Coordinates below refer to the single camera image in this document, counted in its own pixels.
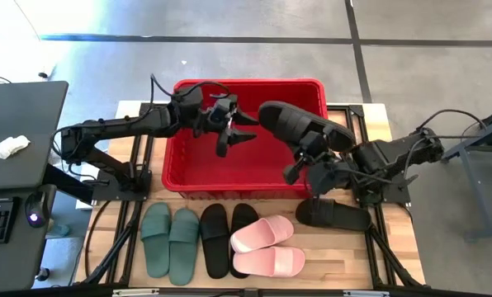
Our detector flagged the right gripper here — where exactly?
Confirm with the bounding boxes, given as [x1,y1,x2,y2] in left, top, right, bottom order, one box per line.
[281,130,357,196]

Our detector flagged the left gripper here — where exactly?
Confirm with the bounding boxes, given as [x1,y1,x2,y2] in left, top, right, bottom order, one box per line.
[194,93,260,159]

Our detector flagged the black ribbed-strap slide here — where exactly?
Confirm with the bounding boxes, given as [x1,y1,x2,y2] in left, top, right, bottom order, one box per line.
[294,196,372,232]
[257,100,357,153]

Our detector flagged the black smooth-strap slide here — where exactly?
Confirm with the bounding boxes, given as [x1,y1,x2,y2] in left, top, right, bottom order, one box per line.
[228,202,260,280]
[199,202,231,280]

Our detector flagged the pink slide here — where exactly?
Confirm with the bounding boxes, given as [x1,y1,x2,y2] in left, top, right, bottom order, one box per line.
[229,214,296,254]
[232,245,306,279]

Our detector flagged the green slide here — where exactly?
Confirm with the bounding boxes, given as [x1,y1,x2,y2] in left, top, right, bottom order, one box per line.
[168,207,201,287]
[140,201,173,279]

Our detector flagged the red plastic bin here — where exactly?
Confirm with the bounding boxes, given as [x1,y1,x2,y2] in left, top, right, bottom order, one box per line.
[161,78,329,202]

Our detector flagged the blue-grey metal table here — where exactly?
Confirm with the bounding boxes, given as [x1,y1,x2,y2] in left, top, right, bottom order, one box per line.
[438,102,492,243]

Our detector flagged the small teal object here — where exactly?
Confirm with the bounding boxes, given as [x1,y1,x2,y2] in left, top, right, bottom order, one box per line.
[46,222,71,239]

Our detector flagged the black computer mouse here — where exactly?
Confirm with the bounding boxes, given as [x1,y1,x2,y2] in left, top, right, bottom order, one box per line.
[25,184,57,229]

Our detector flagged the grey desk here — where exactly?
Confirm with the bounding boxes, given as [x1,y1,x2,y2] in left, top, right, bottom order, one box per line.
[0,80,70,295]

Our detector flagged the white crumpled cloth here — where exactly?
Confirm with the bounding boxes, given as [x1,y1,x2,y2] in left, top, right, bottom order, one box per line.
[0,134,31,160]

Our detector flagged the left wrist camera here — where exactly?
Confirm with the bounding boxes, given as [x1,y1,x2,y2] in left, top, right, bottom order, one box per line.
[209,101,232,125]

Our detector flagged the left arm wrist cable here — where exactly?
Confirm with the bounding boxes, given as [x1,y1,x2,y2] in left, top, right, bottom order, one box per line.
[149,73,231,115]

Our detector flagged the black aluminium frame rails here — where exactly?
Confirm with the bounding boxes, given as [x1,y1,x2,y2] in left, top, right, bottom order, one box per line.
[326,104,427,288]
[80,101,156,286]

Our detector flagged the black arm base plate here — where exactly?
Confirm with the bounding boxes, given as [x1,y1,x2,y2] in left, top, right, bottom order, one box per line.
[352,171,412,205]
[92,167,153,202]

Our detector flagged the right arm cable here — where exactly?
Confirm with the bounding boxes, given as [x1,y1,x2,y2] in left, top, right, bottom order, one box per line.
[402,108,489,174]

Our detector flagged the long black frame bar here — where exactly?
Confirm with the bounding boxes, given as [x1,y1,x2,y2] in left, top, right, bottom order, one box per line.
[74,283,492,297]

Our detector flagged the left arm base cable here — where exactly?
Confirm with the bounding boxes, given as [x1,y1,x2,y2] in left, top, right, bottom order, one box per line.
[50,123,101,182]

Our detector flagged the black curved cable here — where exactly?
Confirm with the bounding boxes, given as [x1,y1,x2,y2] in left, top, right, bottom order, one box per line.
[83,200,111,278]

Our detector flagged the thin black floor cable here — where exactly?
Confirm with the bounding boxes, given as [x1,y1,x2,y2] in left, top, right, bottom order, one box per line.
[12,0,50,80]

